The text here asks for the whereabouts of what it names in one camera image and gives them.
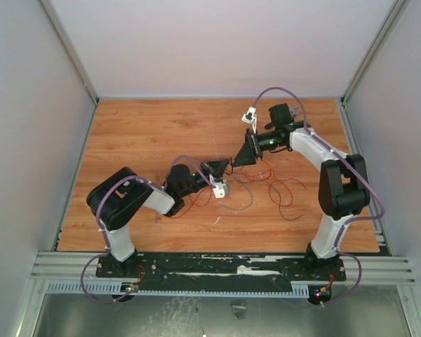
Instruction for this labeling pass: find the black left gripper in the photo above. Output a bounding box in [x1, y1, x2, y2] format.
[180, 159, 230, 198]

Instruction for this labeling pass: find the yellow wire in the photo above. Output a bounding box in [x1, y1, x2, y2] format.
[231, 168, 276, 185]

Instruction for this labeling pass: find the purple dark wire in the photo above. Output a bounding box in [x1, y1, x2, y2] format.
[279, 189, 305, 221]

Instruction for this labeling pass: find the black zip tie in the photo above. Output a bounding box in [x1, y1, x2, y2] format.
[225, 157, 234, 176]

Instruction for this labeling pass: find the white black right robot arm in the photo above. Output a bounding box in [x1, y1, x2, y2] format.
[233, 103, 370, 279]

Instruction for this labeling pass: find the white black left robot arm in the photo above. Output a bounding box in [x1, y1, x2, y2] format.
[86, 159, 232, 277]

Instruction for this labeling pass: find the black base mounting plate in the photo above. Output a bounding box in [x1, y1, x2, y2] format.
[95, 252, 346, 292]

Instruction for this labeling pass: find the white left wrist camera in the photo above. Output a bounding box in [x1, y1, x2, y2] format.
[212, 180, 230, 199]

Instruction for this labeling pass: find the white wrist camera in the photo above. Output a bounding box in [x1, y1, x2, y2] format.
[241, 107, 258, 134]
[212, 180, 230, 199]

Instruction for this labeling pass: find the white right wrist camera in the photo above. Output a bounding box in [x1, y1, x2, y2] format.
[241, 107, 258, 134]

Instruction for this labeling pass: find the adjustable wrench black handle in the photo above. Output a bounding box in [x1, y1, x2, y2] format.
[290, 107, 300, 117]

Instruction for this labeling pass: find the grey slotted cable duct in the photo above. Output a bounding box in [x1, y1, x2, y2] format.
[44, 279, 309, 298]

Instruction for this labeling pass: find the aluminium frame rail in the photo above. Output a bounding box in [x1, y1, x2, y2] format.
[335, 256, 415, 286]

